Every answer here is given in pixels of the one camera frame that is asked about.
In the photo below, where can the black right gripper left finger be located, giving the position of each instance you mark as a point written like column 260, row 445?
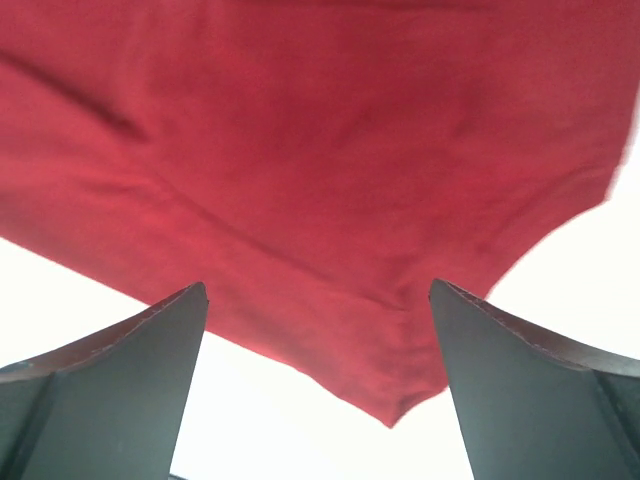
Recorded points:
column 109, row 405

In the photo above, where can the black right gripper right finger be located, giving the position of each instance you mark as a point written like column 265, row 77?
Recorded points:
column 531, row 403

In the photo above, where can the red t shirt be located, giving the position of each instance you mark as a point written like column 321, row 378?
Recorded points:
column 316, row 164

